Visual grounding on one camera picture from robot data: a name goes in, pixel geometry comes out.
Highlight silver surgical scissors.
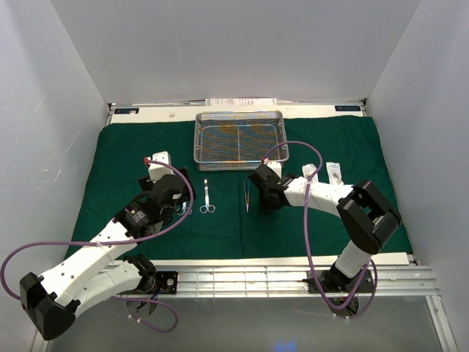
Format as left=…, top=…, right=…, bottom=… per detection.
left=177, top=201, right=192, bottom=216
left=199, top=179, right=216, bottom=214

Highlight silver tweezers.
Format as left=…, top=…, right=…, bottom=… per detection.
left=243, top=181, right=250, bottom=213

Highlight clear pouch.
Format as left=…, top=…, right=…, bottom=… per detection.
left=326, top=162, right=344, bottom=186
left=302, top=164, right=319, bottom=183

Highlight dark green surgical drape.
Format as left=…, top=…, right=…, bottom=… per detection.
left=73, top=116, right=396, bottom=260

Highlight metal wire mesh tray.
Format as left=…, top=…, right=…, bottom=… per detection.
left=193, top=111, right=289, bottom=172

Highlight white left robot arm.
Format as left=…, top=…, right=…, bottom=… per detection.
left=20, top=151, right=192, bottom=341

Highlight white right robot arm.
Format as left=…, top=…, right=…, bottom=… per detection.
left=248, top=164, right=402, bottom=291

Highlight blue label left corner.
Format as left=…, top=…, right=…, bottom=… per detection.
left=114, top=107, right=139, bottom=114

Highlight blue label corner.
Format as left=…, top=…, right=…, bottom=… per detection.
left=334, top=105, right=361, bottom=112
left=114, top=107, right=139, bottom=114

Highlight white paper sheet at back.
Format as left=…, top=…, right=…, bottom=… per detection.
left=205, top=98, right=277, bottom=107

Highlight blue label right corner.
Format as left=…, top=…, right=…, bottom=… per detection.
left=334, top=105, right=361, bottom=112

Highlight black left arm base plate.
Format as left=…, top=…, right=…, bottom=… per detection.
left=155, top=271, right=179, bottom=295

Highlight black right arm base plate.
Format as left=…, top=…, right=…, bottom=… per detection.
left=302, top=269, right=374, bottom=293

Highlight aluminium front frame rail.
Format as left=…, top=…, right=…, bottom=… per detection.
left=45, top=266, right=440, bottom=298

